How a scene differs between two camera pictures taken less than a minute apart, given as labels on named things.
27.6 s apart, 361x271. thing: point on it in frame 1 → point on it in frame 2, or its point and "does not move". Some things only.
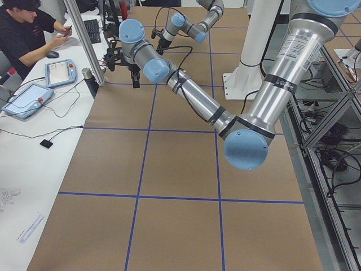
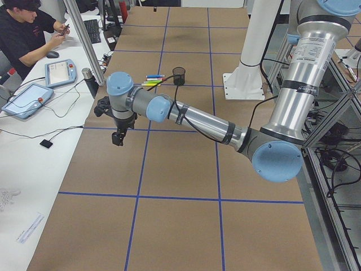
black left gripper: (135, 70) → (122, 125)
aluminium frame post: (79, 24) does not move
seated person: (26, 32) does not move
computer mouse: (52, 54) does not move
